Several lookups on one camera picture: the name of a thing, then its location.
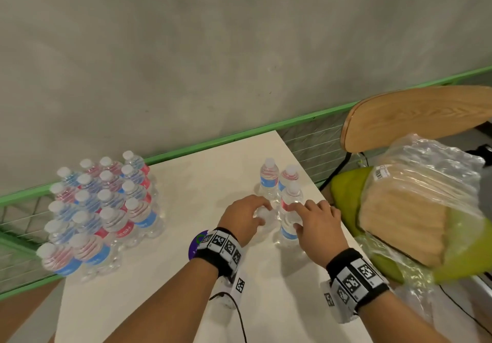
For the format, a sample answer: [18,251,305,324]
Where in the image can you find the person's right hand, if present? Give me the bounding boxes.
[287,200,350,269]

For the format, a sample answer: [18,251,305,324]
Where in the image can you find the person's left hand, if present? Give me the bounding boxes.
[217,194,274,248]

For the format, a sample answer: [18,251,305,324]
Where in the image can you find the shrink-wrapped pack of water bottles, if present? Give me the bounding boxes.
[353,133,487,316]

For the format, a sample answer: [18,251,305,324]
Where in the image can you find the neat rows of water bottles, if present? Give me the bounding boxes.
[35,150,166,282]

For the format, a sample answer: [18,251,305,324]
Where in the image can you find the person's left forearm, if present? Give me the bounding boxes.
[104,258,220,343]

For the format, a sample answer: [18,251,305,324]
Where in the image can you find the person's right forearm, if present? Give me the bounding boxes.
[357,291,450,343]

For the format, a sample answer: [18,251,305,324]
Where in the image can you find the white table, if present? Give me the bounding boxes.
[53,130,376,343]

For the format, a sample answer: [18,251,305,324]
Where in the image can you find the purple round sticker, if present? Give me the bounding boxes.
[187,230,210,261]

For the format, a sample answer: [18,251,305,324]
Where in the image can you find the brown cardboard sheet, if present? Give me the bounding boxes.
[359,166,453,269]

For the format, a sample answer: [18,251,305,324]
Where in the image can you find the green metal mesh fence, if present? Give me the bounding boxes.
[0,66,492,301]

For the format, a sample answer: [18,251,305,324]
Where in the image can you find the wooden-backed green seat chair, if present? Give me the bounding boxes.
[319,85,492,286]

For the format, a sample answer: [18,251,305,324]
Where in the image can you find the black floor object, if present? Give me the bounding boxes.
[465,143,492,159]

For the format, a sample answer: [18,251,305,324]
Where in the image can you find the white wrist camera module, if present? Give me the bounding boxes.
[209,273,249,311]
[321,281,360,324]

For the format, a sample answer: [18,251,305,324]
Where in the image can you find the thin black cable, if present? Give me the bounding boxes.
[438,283,485,332]
[209,292,248,343]

